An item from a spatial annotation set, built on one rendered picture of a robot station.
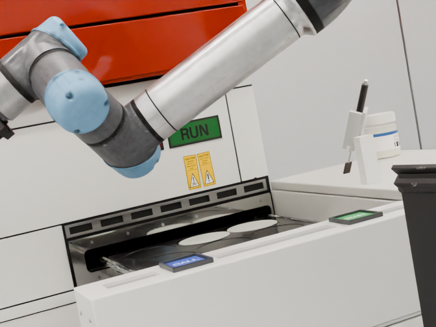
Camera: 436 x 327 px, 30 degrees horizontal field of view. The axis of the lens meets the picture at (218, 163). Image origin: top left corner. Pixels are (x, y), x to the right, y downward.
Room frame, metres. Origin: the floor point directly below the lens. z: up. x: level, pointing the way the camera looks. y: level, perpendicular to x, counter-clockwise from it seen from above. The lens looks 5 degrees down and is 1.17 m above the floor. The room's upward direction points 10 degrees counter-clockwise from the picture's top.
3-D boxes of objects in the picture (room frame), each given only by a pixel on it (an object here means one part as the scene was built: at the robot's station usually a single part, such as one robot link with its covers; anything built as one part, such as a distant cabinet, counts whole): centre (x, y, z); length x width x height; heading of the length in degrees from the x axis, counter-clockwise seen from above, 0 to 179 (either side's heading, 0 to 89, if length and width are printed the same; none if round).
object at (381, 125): (1.77, -0.36, 1.01); 0.07 x 0.07 x 0.10
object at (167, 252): (1.45, 0.02, 0.90); 0.34 x 0.34 x 0.01; 22
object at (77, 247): (1.63, 0.11, 0.89); 0.44 x 0.02 x 0.10; 112
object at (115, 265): (1.38, 0.18, 0.90); 0.37 x 0.01 x 0.01; 22
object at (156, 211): (1.64, 0.11, 0.96); 0.44 x 0.01 x 0.02; 112
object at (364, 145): (1.44, -0.25, 1.03); 0.06 x 0.04 x 0.13; 22
